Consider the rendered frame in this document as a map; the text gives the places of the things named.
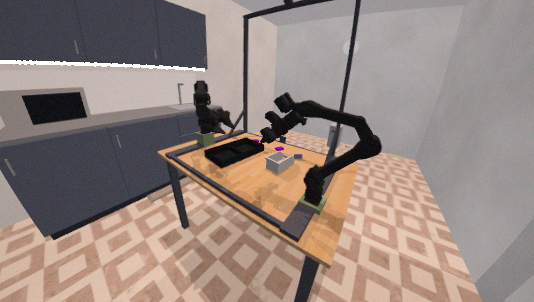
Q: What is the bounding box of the black metal camera frame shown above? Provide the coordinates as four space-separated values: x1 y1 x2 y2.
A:
227 0 361 165

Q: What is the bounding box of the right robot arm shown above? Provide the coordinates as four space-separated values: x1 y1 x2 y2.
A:
193 80 224 134

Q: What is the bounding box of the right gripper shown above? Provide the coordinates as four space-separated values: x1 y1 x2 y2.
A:
204 110 234 134

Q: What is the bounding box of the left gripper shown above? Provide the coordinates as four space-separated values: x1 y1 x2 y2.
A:
260 117 292 144

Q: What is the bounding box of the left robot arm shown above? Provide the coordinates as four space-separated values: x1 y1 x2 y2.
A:
274 92 382 206

